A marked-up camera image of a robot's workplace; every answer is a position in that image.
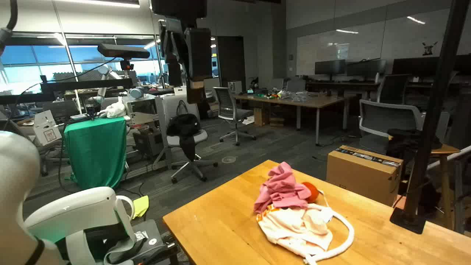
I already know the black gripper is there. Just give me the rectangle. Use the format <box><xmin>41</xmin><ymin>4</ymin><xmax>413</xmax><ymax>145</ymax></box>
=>
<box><xmin>150</xmin><ymin>0</ymin><xmax>213</xmax><ymax>87</ymax></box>

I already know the pink cloth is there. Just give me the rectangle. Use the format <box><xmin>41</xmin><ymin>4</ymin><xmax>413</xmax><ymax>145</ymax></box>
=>
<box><xmin>253</xmin><ymin>161</ymin><xmax>314</xmax><ymax>217</ymax></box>

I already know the cream printed shirt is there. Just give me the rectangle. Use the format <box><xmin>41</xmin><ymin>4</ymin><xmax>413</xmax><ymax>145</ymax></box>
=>
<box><xmin>256</xmin><ymin>199</ymin><xmax>339</xmax><ymax>263</ymax></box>

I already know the white braided rope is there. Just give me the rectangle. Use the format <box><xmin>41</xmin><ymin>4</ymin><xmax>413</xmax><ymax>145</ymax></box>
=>
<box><xmin>301</xmin><ymin>195</ymin><xmax>356</xmax><ymax>265</ymax></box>

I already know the black jacket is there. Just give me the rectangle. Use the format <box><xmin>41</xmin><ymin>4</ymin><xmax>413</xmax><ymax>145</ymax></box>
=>
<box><xmin>164</xmin><ymin>112</ymin><xmax>203</xmax><ymax>139</ymax></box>

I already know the white plastic bag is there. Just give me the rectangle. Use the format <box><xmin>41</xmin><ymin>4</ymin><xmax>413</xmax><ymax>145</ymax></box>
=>
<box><xmin>95</xmin><ymin>99</ymin><xmax>127</xmax><ymax>120</ymax></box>

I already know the swivel stool with white seat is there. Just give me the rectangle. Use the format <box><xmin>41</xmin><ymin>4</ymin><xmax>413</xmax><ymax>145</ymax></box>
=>
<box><xmin>164</xmin><ymin>129</ymin><xmax>219</xmax><ymax>186</ymax></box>

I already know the black equipment box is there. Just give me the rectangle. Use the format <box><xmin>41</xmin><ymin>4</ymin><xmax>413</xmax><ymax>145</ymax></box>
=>
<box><xmin>130</xmin><ymin>124</ymin><xmax>164</xmax><ymax>160</ymax></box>

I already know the small cardboard box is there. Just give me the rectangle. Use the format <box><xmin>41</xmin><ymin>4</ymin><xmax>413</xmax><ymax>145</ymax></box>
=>
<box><xmin>251</xmin><ymin>105</ymin><xmax>272</xmax><ymax>129</ymax></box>

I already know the green cloth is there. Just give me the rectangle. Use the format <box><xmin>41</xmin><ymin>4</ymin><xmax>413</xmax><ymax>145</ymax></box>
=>
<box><xmin>61</xmin><ymin>115</ymin><xmax>130</xmax><ymax>192</ymax></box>

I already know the wooden office desk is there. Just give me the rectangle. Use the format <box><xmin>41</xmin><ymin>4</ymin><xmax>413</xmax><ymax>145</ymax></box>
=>
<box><xmin>233</xmin><ymin>93</ymin><xmax>353</xmax><ymax>148</ymax></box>

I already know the black computer monitor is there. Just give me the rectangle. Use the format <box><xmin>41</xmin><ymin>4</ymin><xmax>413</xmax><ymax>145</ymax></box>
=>
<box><xmin>391</xmin><ymin>55</ymin><xmax>441</xmax><ymax>80</ymax></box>
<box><xmin>313</xmin><ymin>59</ymin><xmax>347</xmax><ymax>83</ymax></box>
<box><xmin>345</xmin><ymin>58</ymin><xmax>382</xmax><ymax>83</ymax></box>

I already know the yellow cloth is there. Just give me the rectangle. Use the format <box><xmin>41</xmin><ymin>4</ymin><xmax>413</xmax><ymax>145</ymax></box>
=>
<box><xmin>129</xmin><ymin>195</ymin><xmax>151</xmax><ymax>221</ymax></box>

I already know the dark long desk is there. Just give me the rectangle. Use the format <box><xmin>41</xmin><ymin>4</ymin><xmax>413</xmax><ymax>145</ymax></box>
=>
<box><xmin>301</xmin><ymin>76</ymin><xmax>381</xmax><ymax>101</ymax></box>

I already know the ceiling light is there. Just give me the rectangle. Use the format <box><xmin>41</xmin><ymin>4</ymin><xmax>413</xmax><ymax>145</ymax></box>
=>
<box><xmin>334</xmin><ymin>27</ymin><xmax>360</xmax><ymax>37</ymax></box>
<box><xmin>404</xmin><ymin>15</ymin><xmax>428</xmax><ymax>27</ymax></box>

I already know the black office chair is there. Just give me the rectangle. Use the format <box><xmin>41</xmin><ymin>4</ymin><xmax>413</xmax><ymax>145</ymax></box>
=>
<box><xmin>375</xmin><ymin>73</ymin><xmax>412</xmax><ymax>107</ymax></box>

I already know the grey mesh office chair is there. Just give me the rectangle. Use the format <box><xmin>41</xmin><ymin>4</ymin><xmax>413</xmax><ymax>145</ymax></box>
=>
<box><xmin>357</xmin><ymin>99</ymin><xmax>426</xmax><ymax>140</ymax></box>

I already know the cardboard box with black tape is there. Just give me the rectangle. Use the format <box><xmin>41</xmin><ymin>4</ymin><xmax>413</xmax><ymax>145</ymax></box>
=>
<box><xmin>325</xmin><ymin>143</ymin><xmax>404</xmax><ymax>207</ymax></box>

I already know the black bag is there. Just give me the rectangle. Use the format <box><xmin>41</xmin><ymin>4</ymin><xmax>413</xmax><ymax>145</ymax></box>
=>
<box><xmin>384</xmin><ymin>127</ymin><xmax>442</xmax><ymax>161</ymax></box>

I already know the wooden stool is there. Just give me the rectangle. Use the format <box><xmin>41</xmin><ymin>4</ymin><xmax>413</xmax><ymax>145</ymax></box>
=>
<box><xmin>425</xmin><ymin>143</ymin><xmax>465</xmax><ymax>230</ymax></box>

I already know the black stereo camera bar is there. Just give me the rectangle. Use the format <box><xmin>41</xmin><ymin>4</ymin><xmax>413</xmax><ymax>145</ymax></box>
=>
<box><xmin>95</xmin><ymin>43</ymin><xmax>151</xmax><ymax>61</ymax></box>

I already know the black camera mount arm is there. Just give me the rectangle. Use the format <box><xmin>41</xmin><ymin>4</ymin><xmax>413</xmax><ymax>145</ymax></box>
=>
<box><xmin>39</xmin><ymin>58</ymin><xmax>138</xmax><ymax>98</ymax></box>

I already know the black cable with sleeve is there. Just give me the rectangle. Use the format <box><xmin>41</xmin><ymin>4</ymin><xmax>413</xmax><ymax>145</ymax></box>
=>
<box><xmin>0</xmin><ymin>0</ymin><xmax>19</xmax><ymax>57</ymax></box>

